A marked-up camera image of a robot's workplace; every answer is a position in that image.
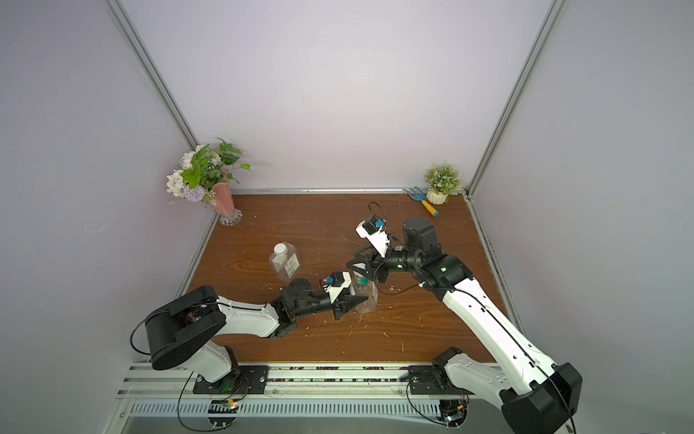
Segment tall clear labelled bottle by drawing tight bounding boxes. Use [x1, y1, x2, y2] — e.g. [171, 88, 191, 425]
[351, 271, 379, 314]

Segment square clear plastic bottle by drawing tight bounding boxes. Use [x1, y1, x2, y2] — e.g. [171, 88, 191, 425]
[269, 242, 300, 283]

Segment white bottle cap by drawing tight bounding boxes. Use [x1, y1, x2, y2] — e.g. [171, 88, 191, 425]
[274, 242, 289, 256]

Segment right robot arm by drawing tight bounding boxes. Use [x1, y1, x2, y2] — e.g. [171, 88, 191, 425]
[347, 215, 583, 433]

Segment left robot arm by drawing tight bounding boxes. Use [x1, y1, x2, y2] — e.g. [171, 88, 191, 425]
[144, 271, 368, 383]

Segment blue yellow garden trowel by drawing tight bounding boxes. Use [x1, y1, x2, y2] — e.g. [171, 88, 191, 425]
[403, 187, 439, 217]

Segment small potted green plant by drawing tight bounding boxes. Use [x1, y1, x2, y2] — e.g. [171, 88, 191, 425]
[424, 163, 462, 204]

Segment pink vase with flowers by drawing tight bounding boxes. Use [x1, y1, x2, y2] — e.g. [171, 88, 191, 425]
[166, 137, 251, 227]

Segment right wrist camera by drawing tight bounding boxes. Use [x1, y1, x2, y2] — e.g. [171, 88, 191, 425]
[356, 214, 390, 258]

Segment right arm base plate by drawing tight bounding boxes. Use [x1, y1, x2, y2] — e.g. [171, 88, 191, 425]
[401, 365, 472, 395]

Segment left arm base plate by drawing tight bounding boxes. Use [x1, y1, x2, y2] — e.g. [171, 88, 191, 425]
[193, 365, 269, 395]

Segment aluminium front rail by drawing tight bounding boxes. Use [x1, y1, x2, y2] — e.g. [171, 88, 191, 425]
[116, 362, 562, 401]

